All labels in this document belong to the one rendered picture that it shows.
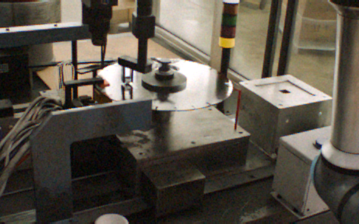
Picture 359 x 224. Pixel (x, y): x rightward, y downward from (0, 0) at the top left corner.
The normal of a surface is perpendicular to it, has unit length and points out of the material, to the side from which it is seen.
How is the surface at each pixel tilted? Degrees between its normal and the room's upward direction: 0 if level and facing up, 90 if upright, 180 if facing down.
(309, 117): 90
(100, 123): 90
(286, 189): 90
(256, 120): 90
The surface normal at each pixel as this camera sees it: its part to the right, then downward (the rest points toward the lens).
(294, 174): -0.88, 0.15
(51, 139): 0.48, 0.40
